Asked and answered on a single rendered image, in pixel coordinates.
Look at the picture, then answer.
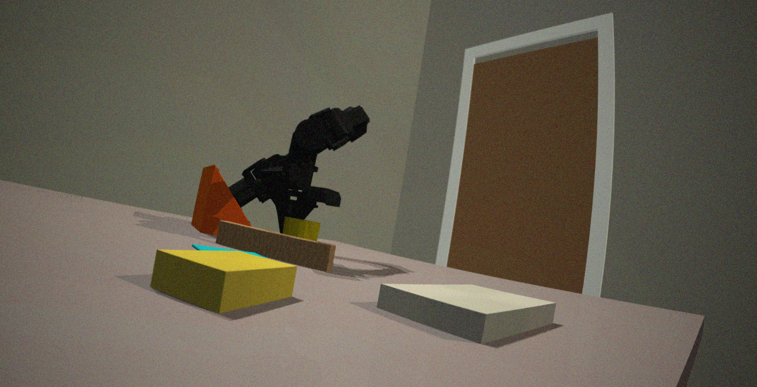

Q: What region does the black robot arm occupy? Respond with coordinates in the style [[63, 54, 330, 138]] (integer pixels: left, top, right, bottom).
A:
[[228, 106, 370, 208]]

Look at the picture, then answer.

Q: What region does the yellow rectangular block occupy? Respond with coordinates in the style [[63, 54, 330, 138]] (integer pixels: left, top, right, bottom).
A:
[[150, 249, 297, 313]]

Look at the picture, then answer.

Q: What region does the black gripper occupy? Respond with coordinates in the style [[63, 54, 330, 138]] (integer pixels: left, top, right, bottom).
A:
[[251, 154, 341, 233]]

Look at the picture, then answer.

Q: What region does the brown rectangular bar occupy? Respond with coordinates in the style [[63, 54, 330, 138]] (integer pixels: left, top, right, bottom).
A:
[[216, 220, 336, 272]]

